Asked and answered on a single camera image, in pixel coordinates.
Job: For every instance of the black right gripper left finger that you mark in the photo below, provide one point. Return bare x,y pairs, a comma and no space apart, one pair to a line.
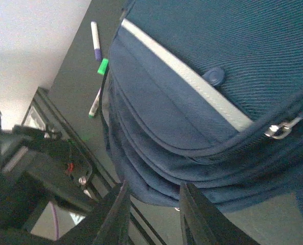
108,223

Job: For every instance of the green capped marker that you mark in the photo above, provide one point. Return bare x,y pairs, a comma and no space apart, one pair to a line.
103,67

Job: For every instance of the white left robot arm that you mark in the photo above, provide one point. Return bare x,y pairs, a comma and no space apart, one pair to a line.
36,169

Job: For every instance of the navy blue student backpack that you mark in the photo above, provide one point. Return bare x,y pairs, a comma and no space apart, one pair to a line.
208,93

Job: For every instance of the white green pen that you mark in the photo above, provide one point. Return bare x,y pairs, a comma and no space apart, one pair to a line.
95,105

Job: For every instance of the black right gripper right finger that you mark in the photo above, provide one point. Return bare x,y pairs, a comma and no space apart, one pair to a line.
203,223

